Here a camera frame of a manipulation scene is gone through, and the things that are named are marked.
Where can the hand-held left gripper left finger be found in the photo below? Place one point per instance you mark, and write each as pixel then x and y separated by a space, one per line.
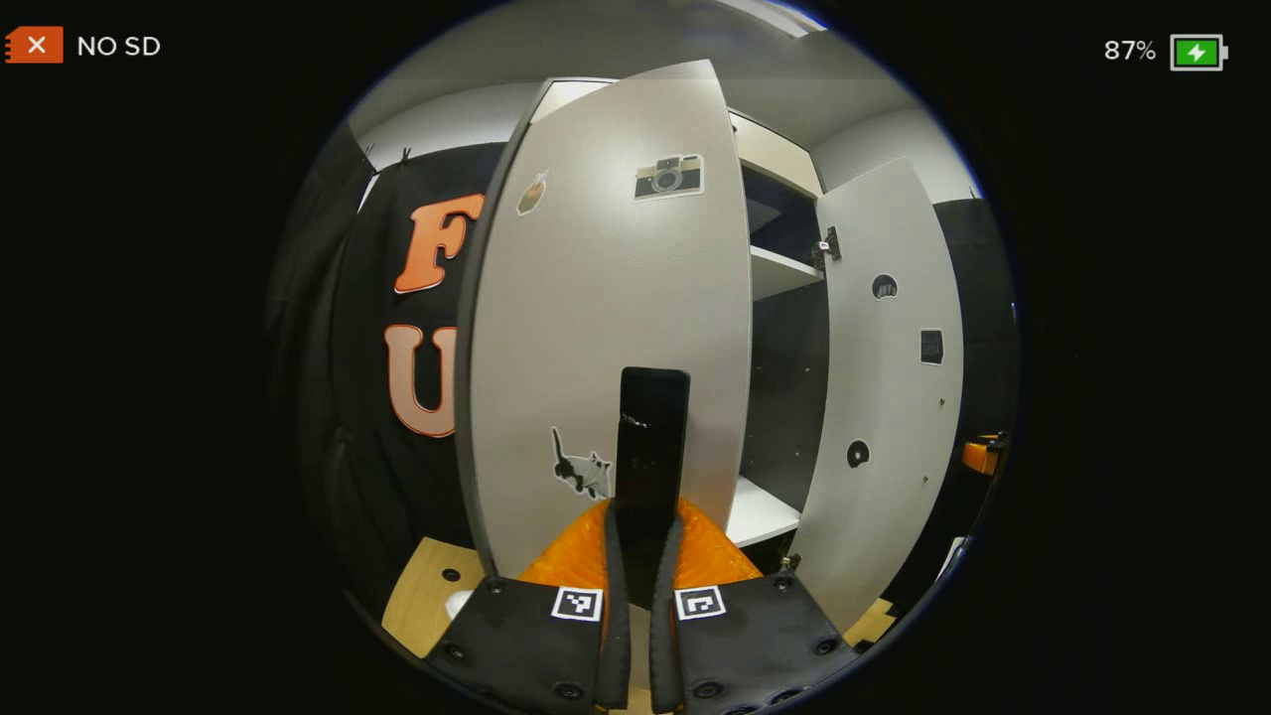
pixel 616 616

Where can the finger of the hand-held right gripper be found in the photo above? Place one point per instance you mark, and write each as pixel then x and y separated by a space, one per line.
pixel 981 455

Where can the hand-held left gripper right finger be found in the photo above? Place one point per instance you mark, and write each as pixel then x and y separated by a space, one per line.
pixel 663 636

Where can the beige cabinet door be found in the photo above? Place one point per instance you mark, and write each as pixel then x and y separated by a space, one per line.
pixel 884 397
pixel 596 318

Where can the beige double-door shoe cabinet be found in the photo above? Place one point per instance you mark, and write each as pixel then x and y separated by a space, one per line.
pixel 784 397

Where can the beige cabinet drawer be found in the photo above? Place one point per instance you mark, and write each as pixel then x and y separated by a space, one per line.
pixel 779 159

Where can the white round object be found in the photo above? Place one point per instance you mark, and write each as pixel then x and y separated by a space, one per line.
pixel 459 602

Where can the black backdrop cloth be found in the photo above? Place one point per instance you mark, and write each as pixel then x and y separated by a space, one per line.
pixel 348 477

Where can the long ceiling light panel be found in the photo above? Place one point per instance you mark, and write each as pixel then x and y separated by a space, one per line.
pixel 784 18

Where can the black backdrop clips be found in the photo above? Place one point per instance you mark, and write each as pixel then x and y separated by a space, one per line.
pixel 404 156

